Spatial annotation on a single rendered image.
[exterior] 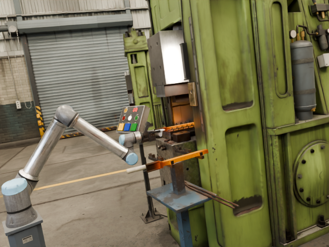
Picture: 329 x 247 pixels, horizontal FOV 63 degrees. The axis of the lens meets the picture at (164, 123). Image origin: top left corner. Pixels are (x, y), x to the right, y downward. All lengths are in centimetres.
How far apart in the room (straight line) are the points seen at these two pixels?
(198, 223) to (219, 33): 147
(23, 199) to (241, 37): 185
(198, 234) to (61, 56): 864
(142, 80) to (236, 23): 517
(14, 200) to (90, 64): 838
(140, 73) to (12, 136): 530
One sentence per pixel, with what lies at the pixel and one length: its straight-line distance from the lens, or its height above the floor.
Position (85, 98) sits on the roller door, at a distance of 1005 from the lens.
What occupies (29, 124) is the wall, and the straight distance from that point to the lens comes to 1033.
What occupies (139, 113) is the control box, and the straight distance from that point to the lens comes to 263.
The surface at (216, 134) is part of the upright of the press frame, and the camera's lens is 190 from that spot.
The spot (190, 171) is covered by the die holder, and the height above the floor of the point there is 68.
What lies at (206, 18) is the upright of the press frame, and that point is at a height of 175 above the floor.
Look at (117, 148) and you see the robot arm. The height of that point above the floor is 96.
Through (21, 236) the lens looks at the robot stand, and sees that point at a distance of 208.
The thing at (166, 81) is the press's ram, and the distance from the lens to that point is 210.
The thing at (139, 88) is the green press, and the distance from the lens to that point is 707.
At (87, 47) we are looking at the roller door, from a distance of 1019.
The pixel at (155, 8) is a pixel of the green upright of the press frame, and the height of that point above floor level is 203.
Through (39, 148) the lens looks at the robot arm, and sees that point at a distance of 212.
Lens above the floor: 136
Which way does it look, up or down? 8 degrees down
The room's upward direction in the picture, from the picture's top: 8 degrees counter-clockwise
